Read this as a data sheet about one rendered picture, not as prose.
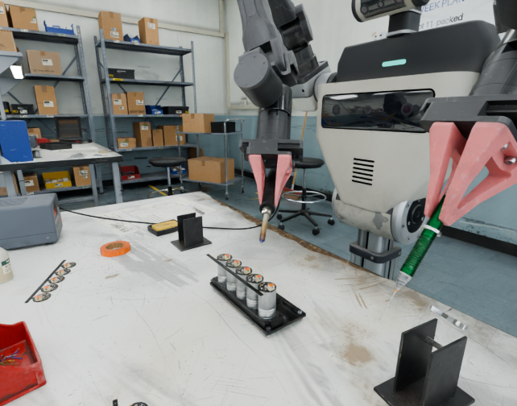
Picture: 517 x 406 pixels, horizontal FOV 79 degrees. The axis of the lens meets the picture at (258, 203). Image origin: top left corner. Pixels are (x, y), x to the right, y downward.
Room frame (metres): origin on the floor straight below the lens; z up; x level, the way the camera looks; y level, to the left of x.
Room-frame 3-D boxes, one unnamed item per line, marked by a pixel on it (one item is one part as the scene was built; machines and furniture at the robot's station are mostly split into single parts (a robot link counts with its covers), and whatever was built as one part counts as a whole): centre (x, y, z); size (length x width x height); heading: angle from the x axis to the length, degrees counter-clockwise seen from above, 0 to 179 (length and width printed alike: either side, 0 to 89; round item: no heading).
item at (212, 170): (4.05, 0.62, 0.51); 0.75 x 0.48 x 1.03; 64
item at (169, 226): (0.74, 0.23, 0.76); 0.07 x 0.05 x 0.02; 133
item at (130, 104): (4.66, 1.53, 1.11); 1.20 x 0.45 x 2.22; 125
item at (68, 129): (3.09, 1.79, 0.88); 0.30 x 0.23 x 0.25; 125
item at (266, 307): (0.37, -0.01, 0.79); 0.02 x 0.02 x 0.05
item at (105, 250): (0.62, 0.31, 0.76); 0.06 x 0.06 x 0.01
